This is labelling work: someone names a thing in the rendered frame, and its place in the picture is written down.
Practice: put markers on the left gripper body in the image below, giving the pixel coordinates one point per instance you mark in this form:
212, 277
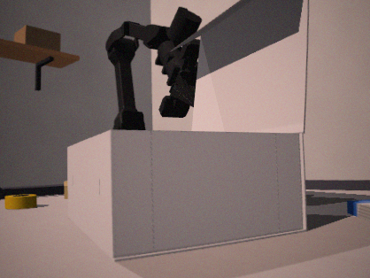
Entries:
172, 64

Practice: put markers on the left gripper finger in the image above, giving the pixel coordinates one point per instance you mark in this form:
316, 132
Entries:
178, 93
186, 80

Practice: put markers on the white cardboard box with lid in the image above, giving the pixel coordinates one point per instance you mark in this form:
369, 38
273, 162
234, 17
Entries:
145, 193

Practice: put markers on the yellow roll of tape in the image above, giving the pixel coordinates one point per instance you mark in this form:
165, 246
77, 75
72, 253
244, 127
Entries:
20, 201

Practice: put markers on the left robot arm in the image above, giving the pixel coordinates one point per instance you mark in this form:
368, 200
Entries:
122, 51

